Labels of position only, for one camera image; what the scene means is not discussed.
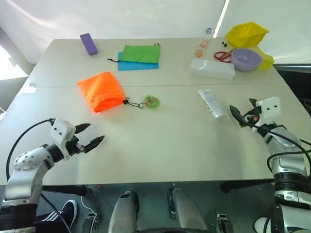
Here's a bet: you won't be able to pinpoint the small yellow plastic bin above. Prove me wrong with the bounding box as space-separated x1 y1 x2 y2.
251 46 275 71

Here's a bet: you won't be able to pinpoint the white rectangular box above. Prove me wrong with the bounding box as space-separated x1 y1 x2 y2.
190 58 236 80

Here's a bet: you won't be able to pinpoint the grey robot leg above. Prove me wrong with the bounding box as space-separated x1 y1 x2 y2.
108 191 140 233
167 188 208 233

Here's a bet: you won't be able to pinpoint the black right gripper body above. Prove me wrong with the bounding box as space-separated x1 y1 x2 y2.
239 106 263 130

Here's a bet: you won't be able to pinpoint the black table frame beam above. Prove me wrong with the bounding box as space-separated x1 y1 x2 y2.
220 179 276 194
42 184 92 197

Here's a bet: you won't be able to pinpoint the blue cloth pouch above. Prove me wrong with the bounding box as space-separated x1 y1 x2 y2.
106 52 160 71

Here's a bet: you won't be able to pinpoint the green cloth pouch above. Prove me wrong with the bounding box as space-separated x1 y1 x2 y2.
121 42 162 64

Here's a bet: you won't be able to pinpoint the white floor cable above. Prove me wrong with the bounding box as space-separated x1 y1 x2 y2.
81 195 97 216

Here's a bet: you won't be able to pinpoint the purple plastic bowl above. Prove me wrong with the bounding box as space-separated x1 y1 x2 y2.
230 48 263 72

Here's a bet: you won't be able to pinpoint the grey right robot leg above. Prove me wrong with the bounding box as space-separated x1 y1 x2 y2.
167 188 208 233

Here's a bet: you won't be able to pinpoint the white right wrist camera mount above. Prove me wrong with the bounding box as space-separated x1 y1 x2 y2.
255 97 281 133

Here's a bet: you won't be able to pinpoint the grey left robot leg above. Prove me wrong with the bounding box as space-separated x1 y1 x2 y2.
108 191 140 233

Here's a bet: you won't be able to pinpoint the dark striped trouser leg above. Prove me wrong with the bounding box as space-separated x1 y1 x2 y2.
34 210 64 233

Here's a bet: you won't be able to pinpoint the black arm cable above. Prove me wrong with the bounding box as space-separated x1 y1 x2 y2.
5 117 73 233
242 110 311 233

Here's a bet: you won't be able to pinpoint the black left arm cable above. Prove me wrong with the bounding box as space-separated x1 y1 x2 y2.
5 117 73 233

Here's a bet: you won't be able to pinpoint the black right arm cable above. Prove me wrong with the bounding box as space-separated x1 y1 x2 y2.
242 110 311 233

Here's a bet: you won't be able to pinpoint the clear plastic bottle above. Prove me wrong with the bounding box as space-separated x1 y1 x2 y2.
195 27 213 58

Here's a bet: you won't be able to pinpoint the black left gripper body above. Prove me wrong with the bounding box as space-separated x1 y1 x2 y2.
65 135 86 156

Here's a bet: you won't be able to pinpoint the purple foam block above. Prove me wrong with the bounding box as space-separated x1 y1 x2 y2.
79 33 99 55

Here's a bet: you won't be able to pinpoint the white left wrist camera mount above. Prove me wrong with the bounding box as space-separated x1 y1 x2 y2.
50 118 76 161

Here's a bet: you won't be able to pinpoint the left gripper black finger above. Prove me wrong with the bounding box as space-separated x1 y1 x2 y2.
83 135 106 154
74 123 92 134

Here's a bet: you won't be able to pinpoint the metal foot bracket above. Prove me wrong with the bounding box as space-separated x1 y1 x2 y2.
82 213 99 233
216 212 234 233

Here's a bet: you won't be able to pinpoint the black side furniture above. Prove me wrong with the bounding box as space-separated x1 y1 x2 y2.
274 64 311 122

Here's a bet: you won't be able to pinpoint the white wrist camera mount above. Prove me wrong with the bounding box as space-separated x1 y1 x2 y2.
255 97 281 133
50 118 76 161

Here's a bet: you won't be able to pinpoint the small green packet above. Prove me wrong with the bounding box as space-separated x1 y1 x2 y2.
143 95 161 109

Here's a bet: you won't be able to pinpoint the red-handled scissors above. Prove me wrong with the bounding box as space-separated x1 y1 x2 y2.
213 47 235 63

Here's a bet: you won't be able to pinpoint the yellow bag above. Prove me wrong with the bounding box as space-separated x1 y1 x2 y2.
225 21 270 49

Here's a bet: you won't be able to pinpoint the orange drawstring pouch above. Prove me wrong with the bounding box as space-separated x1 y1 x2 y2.
76 70 125 114

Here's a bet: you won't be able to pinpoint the white cream tube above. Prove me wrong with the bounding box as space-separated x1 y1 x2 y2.
197 89 226 121

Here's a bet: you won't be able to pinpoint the dark sneaker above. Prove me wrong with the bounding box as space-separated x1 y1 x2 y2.
62 199 78 229

